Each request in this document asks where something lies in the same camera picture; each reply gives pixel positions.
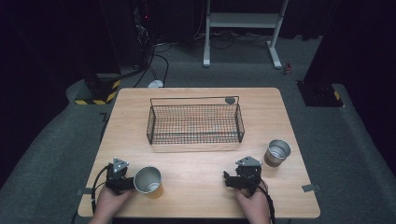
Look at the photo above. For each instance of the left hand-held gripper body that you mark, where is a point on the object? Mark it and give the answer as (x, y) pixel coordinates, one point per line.
(116, 179)

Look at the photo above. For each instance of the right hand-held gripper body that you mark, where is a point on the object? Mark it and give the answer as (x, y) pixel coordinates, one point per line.
(249, 177)

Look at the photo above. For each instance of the orange cup with metal inside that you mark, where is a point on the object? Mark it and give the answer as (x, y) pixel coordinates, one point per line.
(148, 182)

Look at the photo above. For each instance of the brown cup with metal inside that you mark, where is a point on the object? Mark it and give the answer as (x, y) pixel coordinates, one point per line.
(277, 153)

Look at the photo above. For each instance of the person's right hand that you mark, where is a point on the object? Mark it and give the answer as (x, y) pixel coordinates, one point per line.
(257, 207)

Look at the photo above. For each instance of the grey tape piece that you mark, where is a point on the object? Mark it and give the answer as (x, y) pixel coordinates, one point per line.
(311, 187)
(84, 191)

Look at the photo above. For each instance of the grey round disc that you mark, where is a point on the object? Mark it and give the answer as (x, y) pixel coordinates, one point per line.
(230, 100)

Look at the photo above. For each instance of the yellow black striped base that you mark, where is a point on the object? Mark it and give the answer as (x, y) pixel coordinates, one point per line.
(99, 90)

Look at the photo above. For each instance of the white power adapter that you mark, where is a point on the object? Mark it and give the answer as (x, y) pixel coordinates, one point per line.
(155, 83)

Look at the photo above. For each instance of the black base with yellow mark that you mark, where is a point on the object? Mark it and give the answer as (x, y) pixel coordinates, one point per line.
(320, 95)

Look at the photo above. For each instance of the small red object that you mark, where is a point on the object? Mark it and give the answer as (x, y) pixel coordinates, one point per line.
(288, 69)

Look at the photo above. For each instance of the dark equipment rack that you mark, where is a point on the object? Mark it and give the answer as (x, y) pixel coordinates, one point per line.
(143, 31)

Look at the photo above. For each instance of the white metal stand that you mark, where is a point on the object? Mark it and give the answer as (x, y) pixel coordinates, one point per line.
(243, 20)

